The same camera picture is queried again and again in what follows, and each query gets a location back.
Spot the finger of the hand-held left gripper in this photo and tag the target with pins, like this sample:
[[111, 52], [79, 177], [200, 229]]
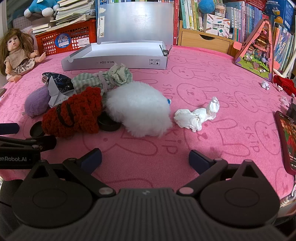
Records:
[[9, 128], [44, 141]]

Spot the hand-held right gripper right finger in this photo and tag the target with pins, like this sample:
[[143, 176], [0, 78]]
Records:
[[198, 160]]

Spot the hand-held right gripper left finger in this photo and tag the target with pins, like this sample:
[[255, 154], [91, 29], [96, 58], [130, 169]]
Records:
[[92, 160]]

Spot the black round lid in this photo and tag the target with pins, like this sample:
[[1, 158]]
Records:
[[37, 130], [107, 124]]

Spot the purple fluffy ball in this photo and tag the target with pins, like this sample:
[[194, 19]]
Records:
[[37, 102]]

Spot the red knitted pouch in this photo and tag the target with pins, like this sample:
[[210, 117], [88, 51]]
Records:
[[78, 111]]

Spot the dark blue patterned pouch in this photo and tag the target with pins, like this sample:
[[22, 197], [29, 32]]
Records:
[[62, 84]]

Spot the white fluffy ball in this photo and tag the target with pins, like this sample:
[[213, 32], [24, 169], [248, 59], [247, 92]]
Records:
[[138, 106]]

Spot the translucent plastic file box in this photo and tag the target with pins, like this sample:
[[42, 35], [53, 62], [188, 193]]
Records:
[[136, 20]]

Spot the crumpled white tissue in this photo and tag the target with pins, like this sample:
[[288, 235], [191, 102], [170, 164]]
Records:
[[189, 118]]

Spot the folded white paper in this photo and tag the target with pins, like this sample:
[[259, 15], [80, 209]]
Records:
[[56, 98]]

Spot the brown-haired baby doll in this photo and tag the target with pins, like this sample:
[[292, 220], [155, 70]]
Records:
[[16, 58]]

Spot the pink bunny print blanket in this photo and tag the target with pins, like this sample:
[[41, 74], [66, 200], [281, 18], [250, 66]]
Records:
[[208, 88]]

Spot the smartphone in red case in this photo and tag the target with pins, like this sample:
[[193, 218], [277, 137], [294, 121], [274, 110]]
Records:
[[286, 139]]

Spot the small crumpled paper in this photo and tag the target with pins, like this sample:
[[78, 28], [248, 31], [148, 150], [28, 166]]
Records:
[[284, 100], [265, 85]]

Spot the red plastic crate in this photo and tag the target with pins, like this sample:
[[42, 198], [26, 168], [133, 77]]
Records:
[[69, 34]]

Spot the black binder clip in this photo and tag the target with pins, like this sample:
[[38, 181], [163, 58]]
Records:
[[164, 51]]

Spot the red yarn bundle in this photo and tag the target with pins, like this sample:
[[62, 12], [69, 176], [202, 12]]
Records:
[[285, 84]]

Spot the pink triangular miniature house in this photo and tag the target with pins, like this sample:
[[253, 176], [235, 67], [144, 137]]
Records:
[[256, 55]]

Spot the wooden drawer organizer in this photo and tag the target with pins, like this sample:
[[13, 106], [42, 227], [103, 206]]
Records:
[[203, 40]]

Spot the stack of worn books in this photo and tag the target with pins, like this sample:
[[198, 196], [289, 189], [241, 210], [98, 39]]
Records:
[[74, 14]]

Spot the white printed cardboard box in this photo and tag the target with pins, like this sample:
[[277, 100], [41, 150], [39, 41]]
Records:
[[217, 25]]

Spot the shelf of picture books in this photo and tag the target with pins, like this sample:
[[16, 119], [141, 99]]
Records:
[[245, 20]]

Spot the row of upright books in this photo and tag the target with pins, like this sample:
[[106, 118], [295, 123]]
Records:
[[138, 1]]

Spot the red mesh basket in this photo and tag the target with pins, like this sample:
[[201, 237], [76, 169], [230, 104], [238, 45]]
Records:
[[255, 4]]

